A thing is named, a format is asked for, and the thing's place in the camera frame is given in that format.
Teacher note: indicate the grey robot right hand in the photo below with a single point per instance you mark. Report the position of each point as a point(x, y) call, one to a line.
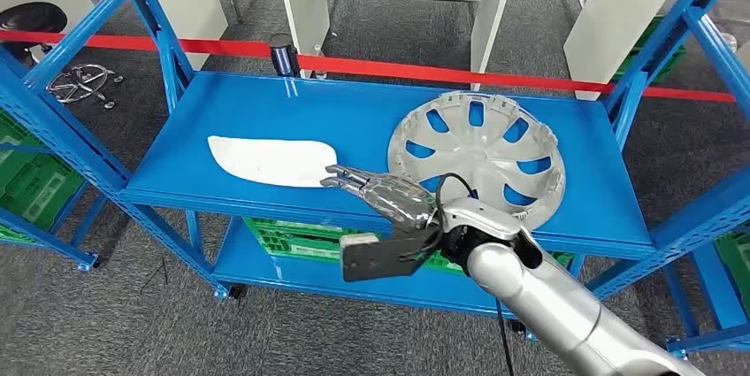
point(392, 197)

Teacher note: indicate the silver plastic wheel hubcap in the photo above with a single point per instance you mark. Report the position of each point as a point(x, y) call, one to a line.
point(486, 150)

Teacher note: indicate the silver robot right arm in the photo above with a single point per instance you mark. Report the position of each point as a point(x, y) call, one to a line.
point(556, 315)

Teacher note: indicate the blue metal shelf rack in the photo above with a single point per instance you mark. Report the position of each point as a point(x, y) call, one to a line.
point(351, 121)
point(87, 260)
point(715, 339)

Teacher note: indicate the white curved plastic part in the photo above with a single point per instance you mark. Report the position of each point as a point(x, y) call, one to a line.
point(269, 161)

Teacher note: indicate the red barrier belt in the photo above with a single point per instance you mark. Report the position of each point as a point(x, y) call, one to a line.
point(410, 71)

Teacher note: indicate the white table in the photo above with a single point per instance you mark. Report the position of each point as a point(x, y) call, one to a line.
point(615, 21)
point(304, 10)
point(193, 10)

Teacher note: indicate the black stool chrome base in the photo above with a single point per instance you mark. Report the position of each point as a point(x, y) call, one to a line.
point(29, 19)

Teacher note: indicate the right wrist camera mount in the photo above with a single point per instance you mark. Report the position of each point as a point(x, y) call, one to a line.
point(375, 259)

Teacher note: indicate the black barrier post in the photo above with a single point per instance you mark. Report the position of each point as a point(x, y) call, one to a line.
point(284, 57)

